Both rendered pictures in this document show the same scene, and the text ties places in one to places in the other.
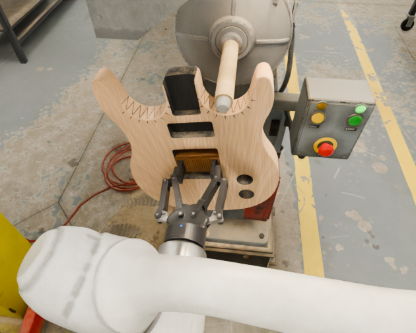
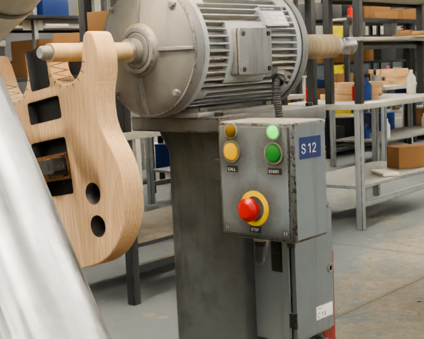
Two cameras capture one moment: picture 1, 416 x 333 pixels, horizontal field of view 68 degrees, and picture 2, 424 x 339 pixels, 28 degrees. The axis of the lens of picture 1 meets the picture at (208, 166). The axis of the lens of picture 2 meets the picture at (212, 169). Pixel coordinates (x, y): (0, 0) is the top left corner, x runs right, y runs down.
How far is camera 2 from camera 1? 1.27 m
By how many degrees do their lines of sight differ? 52
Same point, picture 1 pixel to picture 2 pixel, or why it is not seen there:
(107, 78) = not seen: outside the picture
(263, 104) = (91, 66)
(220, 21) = (127, 29)
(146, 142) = not seen: hidden behind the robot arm
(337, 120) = (254, 156)
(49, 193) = not seen: outside the picture
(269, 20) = (168, 25)
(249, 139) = (88, 118)
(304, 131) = (224, 180)
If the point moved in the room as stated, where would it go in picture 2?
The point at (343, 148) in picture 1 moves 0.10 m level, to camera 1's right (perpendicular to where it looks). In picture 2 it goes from (279, 214) to (334, 219)
